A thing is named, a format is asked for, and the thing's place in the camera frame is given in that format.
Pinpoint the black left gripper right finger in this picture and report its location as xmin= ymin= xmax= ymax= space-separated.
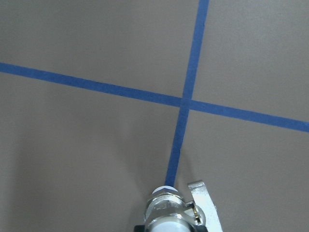
xmin=196 ymin=225 xmax=207 ymax=232

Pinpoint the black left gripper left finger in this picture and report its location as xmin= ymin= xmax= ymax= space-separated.
xmin=134 ymin=225 xmax=145 ymax=232

